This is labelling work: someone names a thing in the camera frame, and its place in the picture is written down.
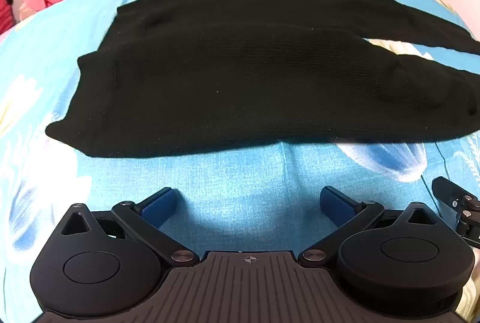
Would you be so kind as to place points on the blue floral bed sheet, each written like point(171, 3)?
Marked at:
point(232, 188)

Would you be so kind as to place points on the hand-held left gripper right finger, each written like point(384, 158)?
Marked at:
point(335, 203)

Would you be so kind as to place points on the black pants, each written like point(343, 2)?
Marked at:
point(240, 83)

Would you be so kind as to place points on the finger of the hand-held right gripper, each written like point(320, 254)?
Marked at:
point(448, 191)

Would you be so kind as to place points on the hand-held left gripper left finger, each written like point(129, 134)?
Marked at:
point(160, 206)

